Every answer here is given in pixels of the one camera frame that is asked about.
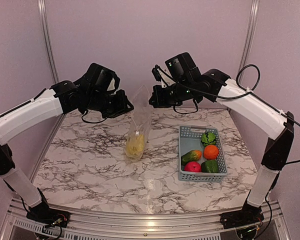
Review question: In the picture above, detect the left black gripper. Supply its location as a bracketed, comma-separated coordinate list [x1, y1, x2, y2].
[86, 88, 134, 118]

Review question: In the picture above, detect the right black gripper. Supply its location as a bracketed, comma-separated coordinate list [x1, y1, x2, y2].
[149, 79, 196, 108]

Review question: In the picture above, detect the clear zip top bag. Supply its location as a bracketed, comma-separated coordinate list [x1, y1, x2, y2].
[124, 85, 153, 162]

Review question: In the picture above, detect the yellow toy banana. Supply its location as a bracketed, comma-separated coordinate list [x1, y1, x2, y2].
[125, 134, 145, 162]

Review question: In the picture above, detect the grey plastic basket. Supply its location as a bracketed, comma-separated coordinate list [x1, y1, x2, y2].
[178, 125, 228, 183]

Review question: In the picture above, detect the yellow toy lemon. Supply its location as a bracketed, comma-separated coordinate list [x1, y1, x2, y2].
[132, 134, 145, 154]

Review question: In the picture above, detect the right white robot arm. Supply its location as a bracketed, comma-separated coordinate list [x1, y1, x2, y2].
[149, 67, 294, 229]

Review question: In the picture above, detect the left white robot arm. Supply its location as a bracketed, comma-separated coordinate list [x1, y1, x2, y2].
[0, 80, 134, 224]

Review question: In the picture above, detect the green toy cabbage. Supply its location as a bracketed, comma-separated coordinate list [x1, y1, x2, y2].
[200, 131, 217, 147]

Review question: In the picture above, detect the green orange toy cucumber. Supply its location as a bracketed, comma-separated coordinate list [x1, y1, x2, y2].
[180, 149, 202, 166]

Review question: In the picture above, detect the orange toy orange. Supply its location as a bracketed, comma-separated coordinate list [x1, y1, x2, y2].
[203, 145, 220, 160]

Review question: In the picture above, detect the red toy apple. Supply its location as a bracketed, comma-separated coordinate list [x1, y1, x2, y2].
[184, 161, 202, 173]

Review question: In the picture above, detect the green toy bell pepper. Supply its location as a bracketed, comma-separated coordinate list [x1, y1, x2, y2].
[201, 159, 219, 173]

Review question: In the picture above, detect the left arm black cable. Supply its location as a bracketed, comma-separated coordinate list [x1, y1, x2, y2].
[80, 111, 108, 125]

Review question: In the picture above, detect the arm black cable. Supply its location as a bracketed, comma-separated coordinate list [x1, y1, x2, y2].
[236, 64, 300, 166]
[80, 111, 108, 125]

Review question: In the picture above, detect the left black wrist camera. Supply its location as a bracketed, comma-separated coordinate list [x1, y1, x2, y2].
[74, 63, 120, 95]

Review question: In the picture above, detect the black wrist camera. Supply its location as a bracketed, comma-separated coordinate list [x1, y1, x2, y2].
[74, 63, 120, 95]
[151, 52, 202, 87]

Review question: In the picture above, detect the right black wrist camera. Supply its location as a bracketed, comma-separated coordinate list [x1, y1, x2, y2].
[151, 52, 202, 87]

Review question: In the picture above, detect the right aluminium frame post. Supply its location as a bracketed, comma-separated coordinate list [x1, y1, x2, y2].
[238, 0, 260, 71]

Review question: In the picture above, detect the aluminium frame post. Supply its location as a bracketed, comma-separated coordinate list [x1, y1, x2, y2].
[238, 0, 260, 71]
[37, 0, 60, 84]

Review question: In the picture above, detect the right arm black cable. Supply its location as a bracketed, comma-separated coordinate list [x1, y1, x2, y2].
[236, 64, 300, 166]

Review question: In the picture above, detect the left aluminium frame post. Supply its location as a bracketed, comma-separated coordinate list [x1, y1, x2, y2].
[37, 0, 60, 84]

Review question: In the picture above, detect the front aluminium rail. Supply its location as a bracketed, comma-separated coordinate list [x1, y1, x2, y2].
[0, 197, 291, 240]

